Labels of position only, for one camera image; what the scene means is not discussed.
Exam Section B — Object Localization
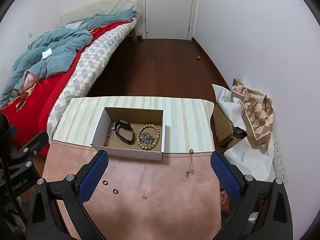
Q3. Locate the small silver chain bracelet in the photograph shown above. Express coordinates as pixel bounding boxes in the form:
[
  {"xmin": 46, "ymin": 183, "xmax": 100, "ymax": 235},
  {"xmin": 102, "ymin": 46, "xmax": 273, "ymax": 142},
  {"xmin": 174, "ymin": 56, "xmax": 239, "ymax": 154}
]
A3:
[{"xmin": 106, "ymin": 123, "xmax": 118, "ymax": 138}]

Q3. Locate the black smart watch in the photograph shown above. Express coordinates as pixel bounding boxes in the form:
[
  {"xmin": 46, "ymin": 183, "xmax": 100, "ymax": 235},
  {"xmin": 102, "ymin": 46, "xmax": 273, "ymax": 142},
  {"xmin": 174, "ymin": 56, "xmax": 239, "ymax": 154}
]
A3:
[{"xmin": 114, "ymin": 120, "xmax": 135, "ymax": 145}]

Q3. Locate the thick silver chain necklace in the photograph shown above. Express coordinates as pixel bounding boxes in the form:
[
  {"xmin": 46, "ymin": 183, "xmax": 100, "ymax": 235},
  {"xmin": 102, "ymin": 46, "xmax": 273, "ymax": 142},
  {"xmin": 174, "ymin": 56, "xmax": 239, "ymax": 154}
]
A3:
[{"xmin": 139, "ymin": 132, "xmax": 156, "ymax": 146}]

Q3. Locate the wooden bead bracelet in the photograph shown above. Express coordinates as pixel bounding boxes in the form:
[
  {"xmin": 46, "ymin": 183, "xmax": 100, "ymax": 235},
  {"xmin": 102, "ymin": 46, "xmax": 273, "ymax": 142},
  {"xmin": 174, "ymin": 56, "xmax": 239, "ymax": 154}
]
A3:
[{"xmin": 136, "ymin": 123, "xmax": 161, "ymax": 151}]

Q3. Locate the white cloth sheet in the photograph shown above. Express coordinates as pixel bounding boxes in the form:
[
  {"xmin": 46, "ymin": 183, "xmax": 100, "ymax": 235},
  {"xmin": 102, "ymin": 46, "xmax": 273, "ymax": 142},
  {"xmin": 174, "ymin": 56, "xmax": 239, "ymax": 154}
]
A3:
[{"xmin": 213, "ymin": 85, "xmax": 275, "ymax": 181}]

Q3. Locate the red bed blanket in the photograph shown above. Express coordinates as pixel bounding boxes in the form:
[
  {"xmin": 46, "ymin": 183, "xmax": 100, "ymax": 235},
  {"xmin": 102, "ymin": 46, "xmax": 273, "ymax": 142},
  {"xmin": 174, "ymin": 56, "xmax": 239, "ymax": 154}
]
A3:
[{"xmin": 0, "ymin": 19, "xmax": 133, "ymax": 158}]

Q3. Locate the brown cardboard box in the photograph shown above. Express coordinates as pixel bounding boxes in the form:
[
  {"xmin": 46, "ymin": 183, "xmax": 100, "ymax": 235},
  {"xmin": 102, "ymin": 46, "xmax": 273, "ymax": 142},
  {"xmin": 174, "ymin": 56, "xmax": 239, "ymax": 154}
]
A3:
[{"xmin": 213, "ymin": 105, "xmax": 247, "ymax": 150}]

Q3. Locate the brown patterned scarf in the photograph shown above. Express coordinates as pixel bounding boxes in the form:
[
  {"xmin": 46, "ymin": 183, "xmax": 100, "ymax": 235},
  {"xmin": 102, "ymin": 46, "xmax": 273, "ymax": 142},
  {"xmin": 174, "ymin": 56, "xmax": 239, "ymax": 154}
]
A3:
[{"xmin": 232, "ymin": 79, "xmax": 274, "ymax": 151}]

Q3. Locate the white cardboard box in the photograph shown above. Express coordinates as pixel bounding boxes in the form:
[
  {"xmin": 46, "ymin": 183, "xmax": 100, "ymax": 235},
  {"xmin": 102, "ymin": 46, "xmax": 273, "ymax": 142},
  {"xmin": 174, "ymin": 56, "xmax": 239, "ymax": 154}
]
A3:
[{"xmin": 91, "ymin": 107, "xmax": 165, "ymax": 161}]

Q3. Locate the white tissue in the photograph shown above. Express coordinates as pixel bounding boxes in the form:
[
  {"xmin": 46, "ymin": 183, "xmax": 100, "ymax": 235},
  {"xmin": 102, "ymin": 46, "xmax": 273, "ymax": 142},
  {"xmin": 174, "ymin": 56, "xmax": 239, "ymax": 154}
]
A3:
[{"xmin": 41, "ymin": 48, "xmax": 53, "ymax": 60}]

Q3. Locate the teal quilt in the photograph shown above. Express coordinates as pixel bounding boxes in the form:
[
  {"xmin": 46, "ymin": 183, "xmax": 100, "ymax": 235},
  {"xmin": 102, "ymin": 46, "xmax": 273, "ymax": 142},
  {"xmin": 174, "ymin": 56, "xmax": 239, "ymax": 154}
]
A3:
[{"xmin": 1, "ymin": 10, "xmax": 135, "ymax": 109}]

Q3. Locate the white door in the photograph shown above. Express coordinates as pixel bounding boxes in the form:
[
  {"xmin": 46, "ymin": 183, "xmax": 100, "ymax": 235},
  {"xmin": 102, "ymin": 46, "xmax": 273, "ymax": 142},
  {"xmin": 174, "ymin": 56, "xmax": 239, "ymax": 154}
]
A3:
[{"xmin": 141, "ymin": 0, "xmax": 197, "ymax": 40}]

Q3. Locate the white wall socket strip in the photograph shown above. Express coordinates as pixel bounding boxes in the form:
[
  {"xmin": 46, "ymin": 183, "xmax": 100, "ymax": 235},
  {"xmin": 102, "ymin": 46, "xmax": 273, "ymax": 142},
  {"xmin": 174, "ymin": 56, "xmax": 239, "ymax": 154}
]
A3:
[{"xmin": 273, "ymin": 139, "xmax": 287, "ymax": 184}]

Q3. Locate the thin silver pendant necklace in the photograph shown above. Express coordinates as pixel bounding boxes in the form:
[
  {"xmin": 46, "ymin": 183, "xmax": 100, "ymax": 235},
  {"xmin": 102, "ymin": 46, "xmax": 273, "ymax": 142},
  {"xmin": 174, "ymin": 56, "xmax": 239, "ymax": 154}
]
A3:
[{"xmin": 178, "ymin": 148, "xmax": 196, "ymax": 183}]

